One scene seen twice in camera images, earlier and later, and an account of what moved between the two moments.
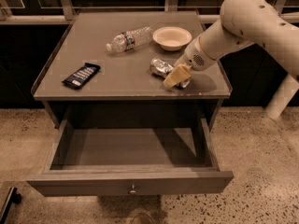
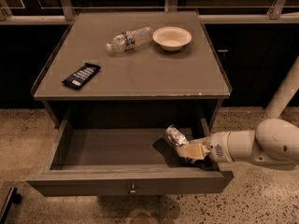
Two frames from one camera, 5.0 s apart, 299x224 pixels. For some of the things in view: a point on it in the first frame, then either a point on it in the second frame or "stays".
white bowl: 172,38 stays
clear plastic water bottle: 131,38 stays
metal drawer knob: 133,191 stays
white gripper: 193,57 → 219,147
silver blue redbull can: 162,67 → 176,136
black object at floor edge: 13,196 stays
